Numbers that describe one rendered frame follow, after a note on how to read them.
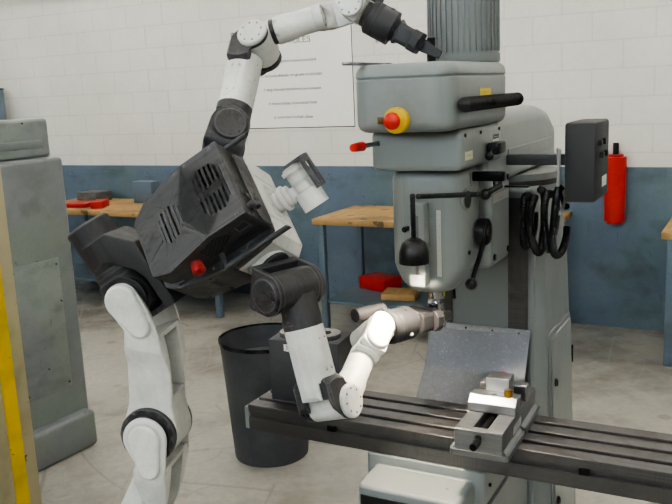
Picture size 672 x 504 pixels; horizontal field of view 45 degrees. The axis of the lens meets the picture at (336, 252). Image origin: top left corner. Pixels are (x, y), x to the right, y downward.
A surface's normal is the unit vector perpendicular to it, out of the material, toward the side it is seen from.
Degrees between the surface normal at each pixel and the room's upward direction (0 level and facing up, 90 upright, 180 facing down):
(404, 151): 90
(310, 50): 90
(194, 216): 74
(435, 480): 0
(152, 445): 90
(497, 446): 90
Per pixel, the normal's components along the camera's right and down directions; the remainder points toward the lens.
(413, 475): -0.04, -0.98
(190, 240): -0.61, -0.10
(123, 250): -0.17, 0.20
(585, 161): -0.47, 0.19
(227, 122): 0.20, -0.32
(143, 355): -0.21, 0.59
